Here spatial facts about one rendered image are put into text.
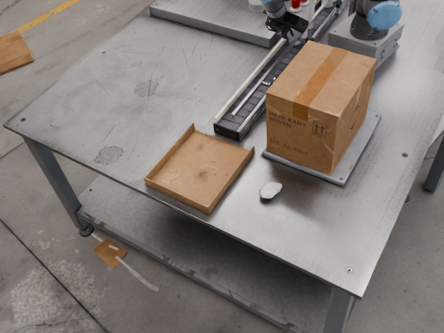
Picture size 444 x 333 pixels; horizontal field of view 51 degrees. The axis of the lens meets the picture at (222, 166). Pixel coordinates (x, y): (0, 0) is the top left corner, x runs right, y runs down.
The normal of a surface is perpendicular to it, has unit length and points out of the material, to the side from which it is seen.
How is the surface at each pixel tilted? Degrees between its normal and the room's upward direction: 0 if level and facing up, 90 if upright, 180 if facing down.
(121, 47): 0
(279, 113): 90
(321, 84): 0
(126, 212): 1
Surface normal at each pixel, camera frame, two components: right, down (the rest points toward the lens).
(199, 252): -0.08, -0.66
